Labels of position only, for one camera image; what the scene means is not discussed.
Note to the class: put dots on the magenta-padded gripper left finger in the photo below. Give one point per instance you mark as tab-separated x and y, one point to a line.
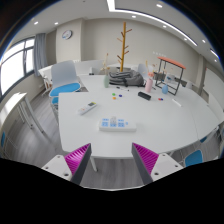
77	159

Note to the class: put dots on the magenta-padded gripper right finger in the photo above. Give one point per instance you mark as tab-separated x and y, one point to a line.
147	159

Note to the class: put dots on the small clear white charger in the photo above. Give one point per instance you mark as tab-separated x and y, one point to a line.
113	121

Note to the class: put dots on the white power strip blue sockets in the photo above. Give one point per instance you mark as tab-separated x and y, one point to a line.
128	126

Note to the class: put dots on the white chair with blue seat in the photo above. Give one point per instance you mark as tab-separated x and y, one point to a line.
63	75
194	157

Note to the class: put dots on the white remote control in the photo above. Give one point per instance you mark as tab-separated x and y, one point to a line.
87	108

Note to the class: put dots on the black oblong case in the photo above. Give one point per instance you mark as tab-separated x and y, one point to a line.
144	95

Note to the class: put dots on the blue vase with stems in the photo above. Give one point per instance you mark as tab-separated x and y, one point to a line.
165	89

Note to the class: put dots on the small green disc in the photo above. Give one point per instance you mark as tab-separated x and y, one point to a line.
113	94

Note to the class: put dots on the pink vase with flowers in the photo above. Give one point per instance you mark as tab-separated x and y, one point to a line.
148	86

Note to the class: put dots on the black marker pen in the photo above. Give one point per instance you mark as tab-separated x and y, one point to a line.
122	88

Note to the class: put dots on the green vase with dried flowers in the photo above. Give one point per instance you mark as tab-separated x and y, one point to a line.
106	81

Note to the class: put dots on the grey backpack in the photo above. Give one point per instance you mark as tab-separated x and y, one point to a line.
126	78

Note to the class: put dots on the white side desk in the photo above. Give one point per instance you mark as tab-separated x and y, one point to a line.
15	101

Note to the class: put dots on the grey curtain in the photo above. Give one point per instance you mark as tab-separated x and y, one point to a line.
40	55

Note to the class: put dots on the large window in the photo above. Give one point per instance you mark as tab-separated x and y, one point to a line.
15	66

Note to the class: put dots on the yellow wooden coat stand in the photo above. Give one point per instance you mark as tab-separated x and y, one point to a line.
123	46

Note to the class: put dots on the white ceiling light strip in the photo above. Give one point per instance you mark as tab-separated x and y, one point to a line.
153	18
214	53

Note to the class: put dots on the round ceiling spotlights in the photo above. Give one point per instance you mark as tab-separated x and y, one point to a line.
159	5

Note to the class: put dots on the white wall board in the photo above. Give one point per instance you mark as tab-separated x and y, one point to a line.
213	83

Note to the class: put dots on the orange-topped black frame side table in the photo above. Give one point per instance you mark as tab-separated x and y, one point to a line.
171	61

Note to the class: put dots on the round wall clock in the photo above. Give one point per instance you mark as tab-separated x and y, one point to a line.
67	34

